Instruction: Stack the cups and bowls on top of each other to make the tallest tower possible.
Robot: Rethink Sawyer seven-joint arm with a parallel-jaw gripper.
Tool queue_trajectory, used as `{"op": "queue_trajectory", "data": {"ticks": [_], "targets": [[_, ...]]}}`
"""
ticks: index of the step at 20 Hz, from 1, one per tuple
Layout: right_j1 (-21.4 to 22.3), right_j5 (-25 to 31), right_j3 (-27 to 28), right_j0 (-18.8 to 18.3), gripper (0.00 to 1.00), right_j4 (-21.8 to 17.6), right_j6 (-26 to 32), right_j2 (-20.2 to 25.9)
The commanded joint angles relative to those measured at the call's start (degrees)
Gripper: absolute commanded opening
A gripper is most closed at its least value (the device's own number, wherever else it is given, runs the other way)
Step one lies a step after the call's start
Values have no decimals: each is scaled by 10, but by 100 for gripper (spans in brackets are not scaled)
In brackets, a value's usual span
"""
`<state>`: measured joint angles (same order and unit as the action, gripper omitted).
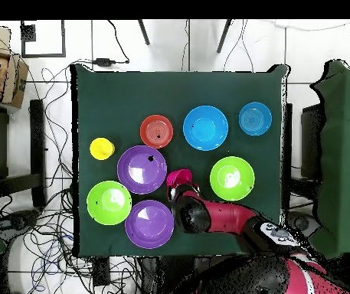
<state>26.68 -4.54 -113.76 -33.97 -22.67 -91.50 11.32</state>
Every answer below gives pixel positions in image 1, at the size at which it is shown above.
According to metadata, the small pink plastic bowl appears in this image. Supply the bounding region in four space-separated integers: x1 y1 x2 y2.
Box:
165 168 193 188

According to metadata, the purple plastic bowl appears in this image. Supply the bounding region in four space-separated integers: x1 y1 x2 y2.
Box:
124 199 175 250
116 145 168 196

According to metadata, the green plastic bowl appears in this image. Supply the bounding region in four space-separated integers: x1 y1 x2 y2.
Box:
86 180 133 227
209 155 256 202

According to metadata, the orange ribbed plastic bowl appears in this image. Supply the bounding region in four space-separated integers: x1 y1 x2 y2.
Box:
139 114 175 150

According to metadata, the deep blue plastic bowl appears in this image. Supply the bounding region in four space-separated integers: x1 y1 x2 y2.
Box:
182 105 230 152

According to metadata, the yellow plastic cup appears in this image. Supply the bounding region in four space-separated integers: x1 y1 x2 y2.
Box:
89 137 116 161

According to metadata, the shallow ribbed blue bowl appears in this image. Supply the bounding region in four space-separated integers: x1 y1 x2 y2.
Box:
238 101 273 136

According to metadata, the black power adapter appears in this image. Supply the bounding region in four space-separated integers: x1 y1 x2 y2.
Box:
93 57 117 67

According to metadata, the black tripod leg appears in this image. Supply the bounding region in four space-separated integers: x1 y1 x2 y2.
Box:
216 19 233 54
137 19 151 46

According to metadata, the grey stand foot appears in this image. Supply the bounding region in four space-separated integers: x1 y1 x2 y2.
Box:
286 211 321 238

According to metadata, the black stand foot with knob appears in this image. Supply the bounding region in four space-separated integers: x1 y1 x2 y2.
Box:
0 207 44 234

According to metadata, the brown cardboard box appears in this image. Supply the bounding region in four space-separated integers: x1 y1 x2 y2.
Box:
0 24 30 109

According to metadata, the black bench frame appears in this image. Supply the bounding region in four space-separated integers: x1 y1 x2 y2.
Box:
0 99 47 209

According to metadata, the black square frame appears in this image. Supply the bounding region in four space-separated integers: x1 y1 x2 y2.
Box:
20 19 67 58

